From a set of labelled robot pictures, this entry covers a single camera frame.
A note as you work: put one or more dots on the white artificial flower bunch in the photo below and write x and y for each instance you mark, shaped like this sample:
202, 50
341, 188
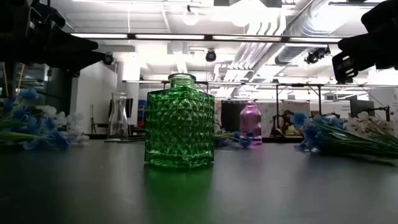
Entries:
362, 119
73, 124

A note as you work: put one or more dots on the pink ribbed glass vase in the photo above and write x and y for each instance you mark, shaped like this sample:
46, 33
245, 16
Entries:
250, 121

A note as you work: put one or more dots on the green faceted glass vase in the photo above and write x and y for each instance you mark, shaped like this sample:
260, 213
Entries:
179, 124

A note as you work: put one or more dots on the small blue artificial flower bunch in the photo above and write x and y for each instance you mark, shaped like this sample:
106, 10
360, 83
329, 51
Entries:
245, 141

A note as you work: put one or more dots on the black background robot arm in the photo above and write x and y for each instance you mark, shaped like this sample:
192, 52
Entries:
284, 123

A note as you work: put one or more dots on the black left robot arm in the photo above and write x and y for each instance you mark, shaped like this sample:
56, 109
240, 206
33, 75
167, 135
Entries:
18, 15

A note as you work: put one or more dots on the clear glass vase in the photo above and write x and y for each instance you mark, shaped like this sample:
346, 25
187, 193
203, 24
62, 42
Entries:
118, 118

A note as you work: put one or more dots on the black ceiling spotlight cluster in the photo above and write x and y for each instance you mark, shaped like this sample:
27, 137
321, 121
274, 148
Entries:
317, 55

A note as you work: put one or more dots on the black computer monitor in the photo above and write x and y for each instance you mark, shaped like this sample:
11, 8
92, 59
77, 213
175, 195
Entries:
360, 107

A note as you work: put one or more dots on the blue stacked bins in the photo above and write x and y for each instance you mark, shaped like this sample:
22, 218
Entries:
142, 112

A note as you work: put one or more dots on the white patterned partition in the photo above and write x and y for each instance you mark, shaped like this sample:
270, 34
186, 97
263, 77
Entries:
267, 118

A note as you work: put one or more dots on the white globe pendant lamp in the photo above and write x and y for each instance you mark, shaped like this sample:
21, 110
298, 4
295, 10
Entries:
190, 18

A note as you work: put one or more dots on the long linear ceiling light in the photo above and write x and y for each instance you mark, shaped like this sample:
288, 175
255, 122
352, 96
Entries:
208, 37

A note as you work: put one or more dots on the black background panel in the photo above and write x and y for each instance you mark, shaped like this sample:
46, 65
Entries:
230, 118

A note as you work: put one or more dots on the black metal frame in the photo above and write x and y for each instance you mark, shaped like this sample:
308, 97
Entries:
319, 99

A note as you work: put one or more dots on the black wall screen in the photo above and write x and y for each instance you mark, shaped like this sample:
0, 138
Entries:
130, 107

